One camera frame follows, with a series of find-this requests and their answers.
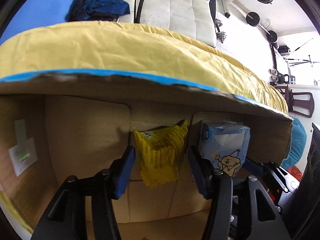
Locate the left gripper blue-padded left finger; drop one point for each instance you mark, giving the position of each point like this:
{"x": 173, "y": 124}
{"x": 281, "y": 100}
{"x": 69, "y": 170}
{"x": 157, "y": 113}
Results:
{"x": 65, "y": 215}

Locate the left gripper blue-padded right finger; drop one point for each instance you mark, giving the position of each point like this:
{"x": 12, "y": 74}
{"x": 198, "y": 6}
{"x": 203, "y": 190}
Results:
{"x": 240, "y": 207}

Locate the blue cartoon tissue pack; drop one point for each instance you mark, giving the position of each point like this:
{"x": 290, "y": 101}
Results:
{"x": 224, "y": 144}

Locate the yellow crinkled snack bag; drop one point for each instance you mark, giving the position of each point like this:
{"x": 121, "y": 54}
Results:
{"x": 161, "y": 153}

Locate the orange plastic bag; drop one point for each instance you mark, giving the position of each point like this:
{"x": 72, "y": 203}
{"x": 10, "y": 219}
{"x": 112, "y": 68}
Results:
{"x": 294, "y": 171}

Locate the teal blanket on chair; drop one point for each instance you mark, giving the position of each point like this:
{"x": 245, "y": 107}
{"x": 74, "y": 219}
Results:
{"x": 298, "y": 143}

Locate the dark wooden chair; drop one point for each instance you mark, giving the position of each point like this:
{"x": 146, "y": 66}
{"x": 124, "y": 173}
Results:
{"x": 299, "y": 103}

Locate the open cardboard box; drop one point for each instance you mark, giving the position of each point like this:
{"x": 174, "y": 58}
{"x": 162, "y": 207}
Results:
{"x": 76, "y": 122}

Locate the treadmill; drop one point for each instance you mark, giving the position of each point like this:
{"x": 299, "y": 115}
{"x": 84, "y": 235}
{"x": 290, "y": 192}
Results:
{"x": 303, "y": 57}

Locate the chrome dumbbell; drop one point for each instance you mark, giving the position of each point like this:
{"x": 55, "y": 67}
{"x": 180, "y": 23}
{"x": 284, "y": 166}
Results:
{"x": 220, "y": 35}

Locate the yellow tablecloth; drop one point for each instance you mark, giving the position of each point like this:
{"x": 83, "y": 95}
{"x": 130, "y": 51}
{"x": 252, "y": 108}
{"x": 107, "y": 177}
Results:
{"x": 105, "y": 48}

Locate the short barbell on floor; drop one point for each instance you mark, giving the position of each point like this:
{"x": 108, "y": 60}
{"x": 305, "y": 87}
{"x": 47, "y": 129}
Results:
{"x": 253, "y": 19}

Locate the right white padded chair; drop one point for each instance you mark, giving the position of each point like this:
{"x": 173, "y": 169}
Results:
{"x": 191, "y": 18}

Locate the blue foam mat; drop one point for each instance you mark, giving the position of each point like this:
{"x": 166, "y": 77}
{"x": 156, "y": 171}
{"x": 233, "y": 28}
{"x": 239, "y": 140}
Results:
{"x": 37, "y": 13}

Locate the dark blue cloth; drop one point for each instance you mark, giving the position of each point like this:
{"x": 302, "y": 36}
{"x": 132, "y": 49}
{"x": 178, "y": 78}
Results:
{"x": 98, "y": 10}

